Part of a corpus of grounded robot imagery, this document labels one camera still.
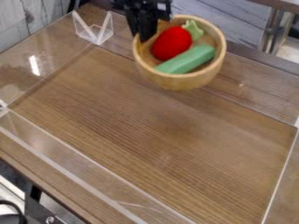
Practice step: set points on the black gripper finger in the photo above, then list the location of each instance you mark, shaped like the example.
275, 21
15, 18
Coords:
147, 24
132, 20

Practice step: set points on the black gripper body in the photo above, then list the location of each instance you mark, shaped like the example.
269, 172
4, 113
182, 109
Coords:
160, 7

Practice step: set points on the wooden bowl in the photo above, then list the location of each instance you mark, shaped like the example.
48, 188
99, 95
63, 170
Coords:
199, 76

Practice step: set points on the red fruit with green leaf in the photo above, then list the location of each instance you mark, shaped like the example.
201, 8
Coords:
175, 40

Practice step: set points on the green rectangular block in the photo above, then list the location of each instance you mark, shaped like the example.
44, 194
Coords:
188, 60

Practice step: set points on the black table leg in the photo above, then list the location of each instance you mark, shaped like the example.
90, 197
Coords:
36, 193

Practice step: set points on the metal frame in background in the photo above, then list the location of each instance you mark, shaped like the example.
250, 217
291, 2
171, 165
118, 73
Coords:
278, 28

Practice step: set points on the clear acrylic tray wall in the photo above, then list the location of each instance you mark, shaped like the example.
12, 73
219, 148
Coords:
91, 190

